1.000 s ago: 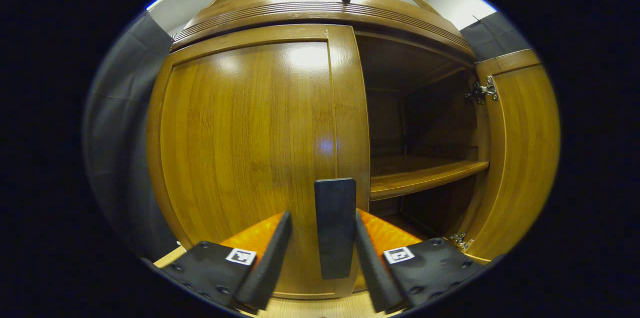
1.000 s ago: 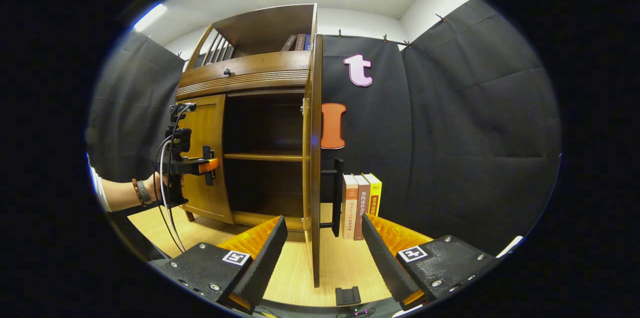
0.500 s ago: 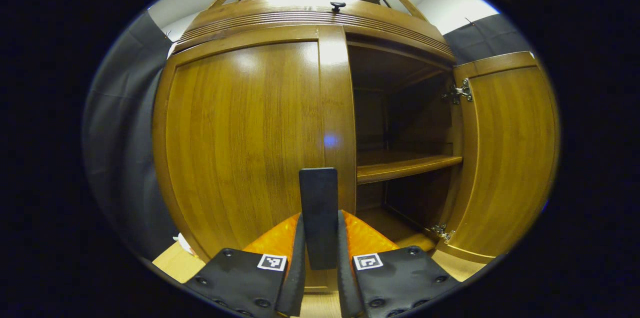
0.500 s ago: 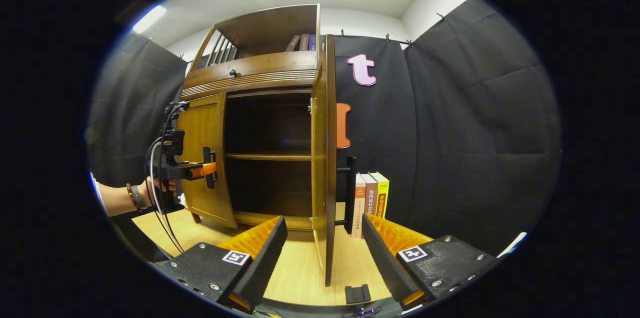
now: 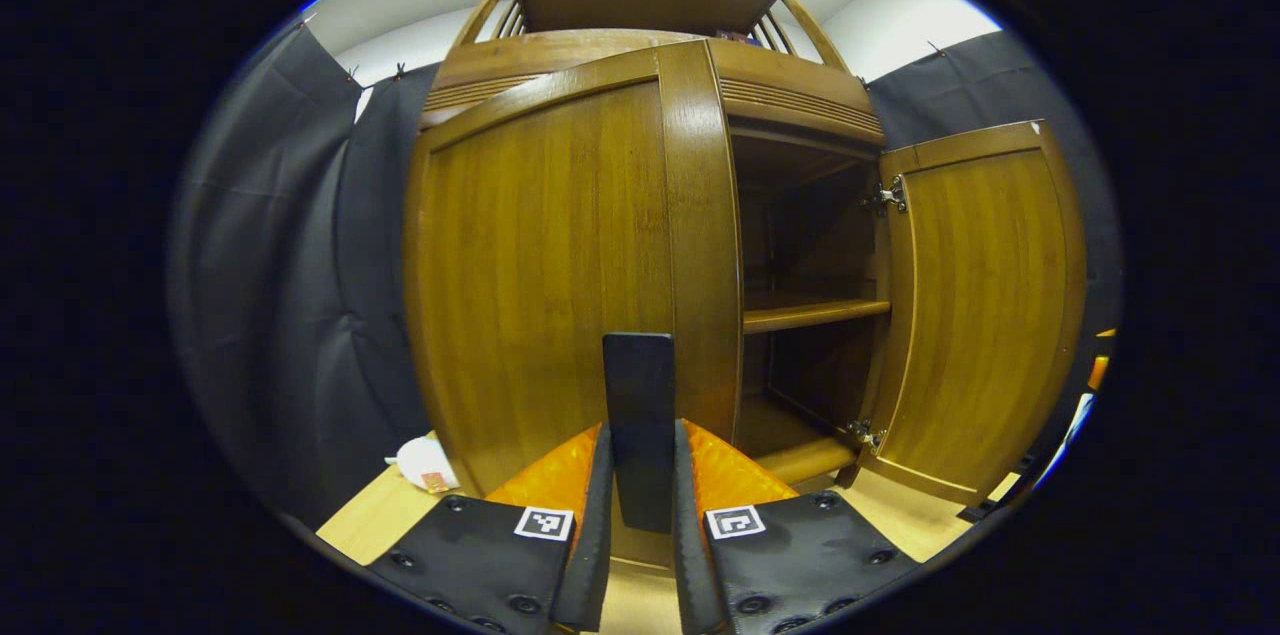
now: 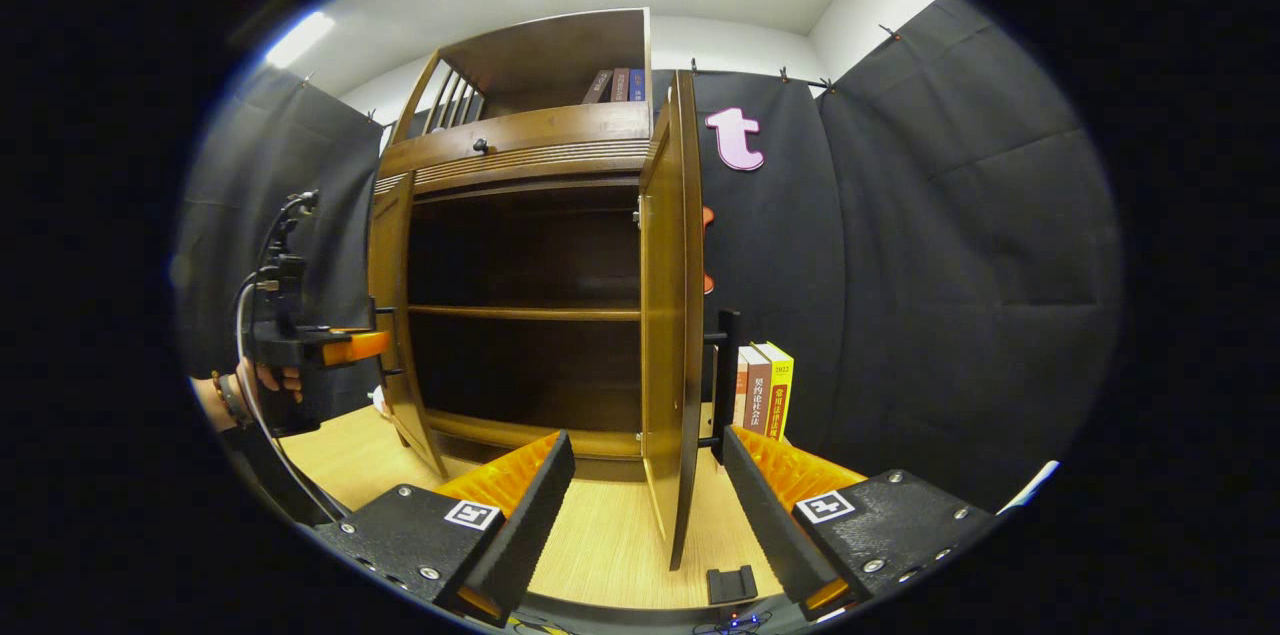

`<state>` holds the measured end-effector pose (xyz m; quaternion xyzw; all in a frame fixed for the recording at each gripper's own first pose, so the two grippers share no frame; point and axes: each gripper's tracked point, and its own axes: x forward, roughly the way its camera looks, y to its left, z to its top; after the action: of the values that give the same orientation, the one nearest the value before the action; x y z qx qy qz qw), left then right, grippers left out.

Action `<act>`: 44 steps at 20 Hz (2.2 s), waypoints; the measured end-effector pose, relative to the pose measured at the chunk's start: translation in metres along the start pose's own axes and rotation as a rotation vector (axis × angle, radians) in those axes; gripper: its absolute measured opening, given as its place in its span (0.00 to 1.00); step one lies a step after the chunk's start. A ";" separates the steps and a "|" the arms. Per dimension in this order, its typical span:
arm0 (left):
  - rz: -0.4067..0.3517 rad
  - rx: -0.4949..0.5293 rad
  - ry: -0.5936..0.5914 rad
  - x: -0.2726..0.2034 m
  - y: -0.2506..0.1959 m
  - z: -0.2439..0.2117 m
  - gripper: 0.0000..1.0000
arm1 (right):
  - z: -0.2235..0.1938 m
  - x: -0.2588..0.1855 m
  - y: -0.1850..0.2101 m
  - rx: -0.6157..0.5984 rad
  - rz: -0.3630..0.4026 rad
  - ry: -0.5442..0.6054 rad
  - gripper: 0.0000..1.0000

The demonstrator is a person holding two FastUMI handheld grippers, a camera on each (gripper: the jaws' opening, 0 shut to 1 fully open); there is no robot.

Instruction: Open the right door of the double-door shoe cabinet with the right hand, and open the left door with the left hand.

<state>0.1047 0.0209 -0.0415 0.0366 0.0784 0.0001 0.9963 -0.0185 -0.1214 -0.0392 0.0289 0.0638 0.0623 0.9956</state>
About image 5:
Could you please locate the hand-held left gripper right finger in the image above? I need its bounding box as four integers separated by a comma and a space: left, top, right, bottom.
672, 418, 919, 635

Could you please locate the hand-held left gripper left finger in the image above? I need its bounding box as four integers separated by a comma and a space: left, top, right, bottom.
365, 422, 614, 634

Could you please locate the wooden cabinet door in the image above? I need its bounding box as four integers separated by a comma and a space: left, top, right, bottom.
403, 40, 746, 571
860, 120, 1088, 506

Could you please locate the wooden inner shelf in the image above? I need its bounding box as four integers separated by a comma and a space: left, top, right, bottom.
743, 298, 891, 334

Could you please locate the black backdrop cloth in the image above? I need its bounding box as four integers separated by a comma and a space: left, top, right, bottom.
168, 20, 1121, 526

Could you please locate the wooden drawer with black knob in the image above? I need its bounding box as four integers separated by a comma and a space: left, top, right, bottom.
420, 28, 886, 146

